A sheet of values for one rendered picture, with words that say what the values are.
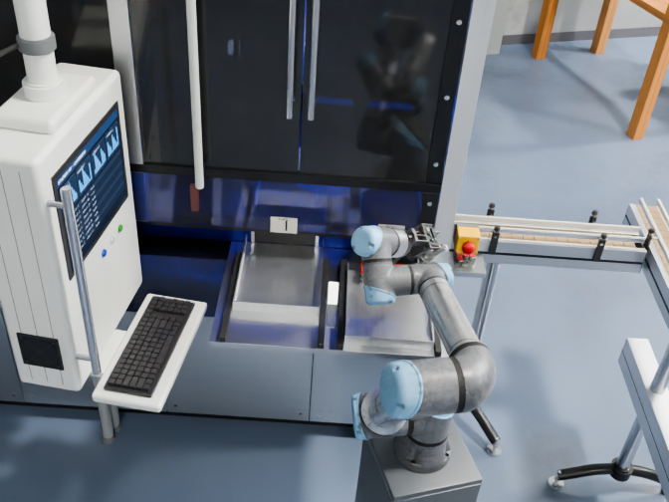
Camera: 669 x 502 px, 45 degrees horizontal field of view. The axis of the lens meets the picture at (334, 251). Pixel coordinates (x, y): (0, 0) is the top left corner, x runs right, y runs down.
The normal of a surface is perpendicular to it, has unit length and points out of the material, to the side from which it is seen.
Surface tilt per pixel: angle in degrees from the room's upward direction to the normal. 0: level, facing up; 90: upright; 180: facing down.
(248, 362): 90
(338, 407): 90
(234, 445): 0
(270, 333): 0
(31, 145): 0
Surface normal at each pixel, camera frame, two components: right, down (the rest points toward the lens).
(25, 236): -0.17, 0.59
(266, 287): 0.06, -0.79
